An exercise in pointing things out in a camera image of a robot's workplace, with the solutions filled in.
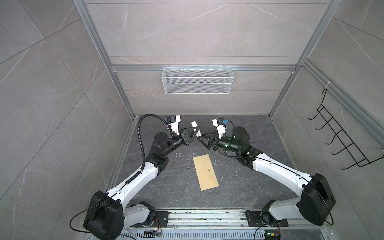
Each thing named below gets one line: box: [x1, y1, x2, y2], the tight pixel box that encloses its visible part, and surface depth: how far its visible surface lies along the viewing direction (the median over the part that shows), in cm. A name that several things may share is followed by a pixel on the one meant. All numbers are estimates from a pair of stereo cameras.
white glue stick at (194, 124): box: [191, 120, 198, 132], surface depth 70 cm
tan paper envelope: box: [192, 154, 220, 191], surface depth 92 cm
